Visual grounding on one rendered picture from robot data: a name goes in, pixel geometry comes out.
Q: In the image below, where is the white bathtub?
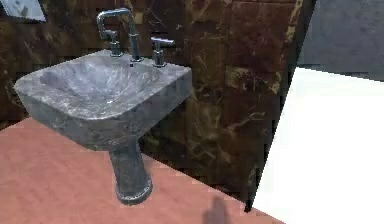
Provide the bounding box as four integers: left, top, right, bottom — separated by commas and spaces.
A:
249, 66, 384, 224

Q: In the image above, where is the grey marble pedestal sink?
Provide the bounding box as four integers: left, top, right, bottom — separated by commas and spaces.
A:
13, 49, 194, 206

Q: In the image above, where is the chrome sink faucet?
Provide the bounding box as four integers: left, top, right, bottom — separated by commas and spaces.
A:
96, 7, 144, 63

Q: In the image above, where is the chrome faucet handle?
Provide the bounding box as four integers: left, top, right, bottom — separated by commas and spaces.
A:
150, 36, 176, 68
103, 29, 124, 58

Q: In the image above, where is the wall mirror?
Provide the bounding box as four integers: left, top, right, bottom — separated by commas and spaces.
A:
0, 0, 48, 23

